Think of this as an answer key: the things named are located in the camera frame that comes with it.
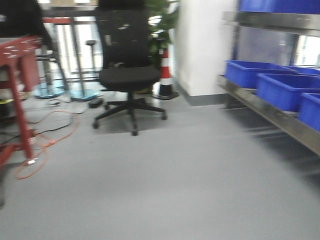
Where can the stainless steel shelf rack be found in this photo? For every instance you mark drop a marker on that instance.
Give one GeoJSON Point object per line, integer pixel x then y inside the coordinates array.
{"type": "Point", "coordinates": [236, 96]}

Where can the blue bin middle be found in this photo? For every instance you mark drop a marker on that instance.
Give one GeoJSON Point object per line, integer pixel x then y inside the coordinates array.
{"type": "Point", "coordinates": [284, 91]}

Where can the blue bin top shelf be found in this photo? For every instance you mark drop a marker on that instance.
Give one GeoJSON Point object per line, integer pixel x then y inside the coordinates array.
{"type": "Point", "coordinates": [281, 6]}

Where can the orange white traffic cone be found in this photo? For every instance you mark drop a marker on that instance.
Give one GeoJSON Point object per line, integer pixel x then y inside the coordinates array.
{"type": "Point", "coordinates": [165, 90]}

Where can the black power adapter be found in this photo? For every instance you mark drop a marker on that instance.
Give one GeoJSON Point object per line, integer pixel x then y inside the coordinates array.
{"type": "Point", "coordinates": [95, 103]}

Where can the chrome stool base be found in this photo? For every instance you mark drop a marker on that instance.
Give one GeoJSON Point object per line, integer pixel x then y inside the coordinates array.
{"type": "Point", "coordinates": [82, 95]}
{"type": "Point", "coordinates": [49, 88]}

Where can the blue bin far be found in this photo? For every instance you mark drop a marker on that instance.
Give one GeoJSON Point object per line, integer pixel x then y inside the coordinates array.
{"type": "Point", "coordinates": [245, 73]}

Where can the black office chair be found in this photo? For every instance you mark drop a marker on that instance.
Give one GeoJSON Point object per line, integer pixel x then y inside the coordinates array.
{"type": "Point", "coordinates": [123, 27]}

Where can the green potted plant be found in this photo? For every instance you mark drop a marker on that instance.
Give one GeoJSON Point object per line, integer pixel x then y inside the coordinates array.
{"type": "Point", "coordinates": [163, 16]}

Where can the red metal table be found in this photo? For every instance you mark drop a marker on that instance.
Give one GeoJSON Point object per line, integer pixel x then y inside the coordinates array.
{"type": "Point", "coordinates": [18, 54]}

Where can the blue bin near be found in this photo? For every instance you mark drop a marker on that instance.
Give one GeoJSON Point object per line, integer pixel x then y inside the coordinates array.
{"type": "Point", "coordinates": [309, 110]}

